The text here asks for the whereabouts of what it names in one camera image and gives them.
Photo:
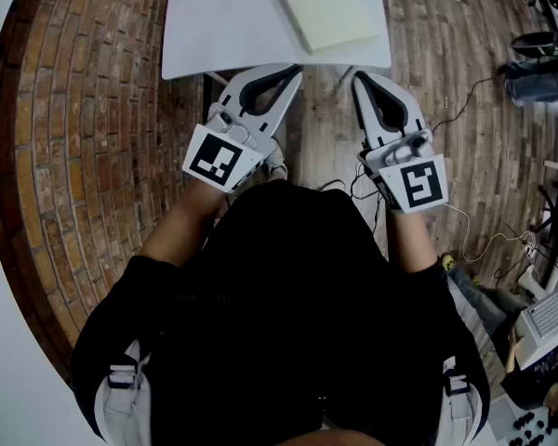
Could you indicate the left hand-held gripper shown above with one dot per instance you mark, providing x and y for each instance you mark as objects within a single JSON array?
[{"x": 214, "y": 156}]

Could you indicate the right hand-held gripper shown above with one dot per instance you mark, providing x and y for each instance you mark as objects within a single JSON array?
[{"x": 418, "y": 184}]

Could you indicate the pale yellow foam sheet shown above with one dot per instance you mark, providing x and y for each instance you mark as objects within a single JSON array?
[{"x": 330, "y": 7}]

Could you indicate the person's left forearm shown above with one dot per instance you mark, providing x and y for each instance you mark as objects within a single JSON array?
[{"x": 186, "y": 221}]

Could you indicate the person's right forearm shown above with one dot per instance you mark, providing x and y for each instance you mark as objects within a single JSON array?
[{"x": 411, "y": 244}]

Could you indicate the white square table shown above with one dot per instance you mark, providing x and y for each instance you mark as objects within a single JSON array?
[{"x": 223, "y": 21}]

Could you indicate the person's white shoe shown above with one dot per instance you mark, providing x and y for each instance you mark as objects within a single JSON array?
[{"x": 276, "y": 158}]

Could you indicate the black metal rack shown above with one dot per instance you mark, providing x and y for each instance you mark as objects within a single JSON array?
[{"x": 555, "y": 212}]

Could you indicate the white power strip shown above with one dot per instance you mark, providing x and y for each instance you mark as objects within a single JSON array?
[{"x": 530, "y": 251}]

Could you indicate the person's black shirt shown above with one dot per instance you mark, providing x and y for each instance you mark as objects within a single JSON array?
[{"x": 283, "y": 318}]

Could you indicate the white laptop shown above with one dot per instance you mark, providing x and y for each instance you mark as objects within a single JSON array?
[{"x": 548, "y": 318}]

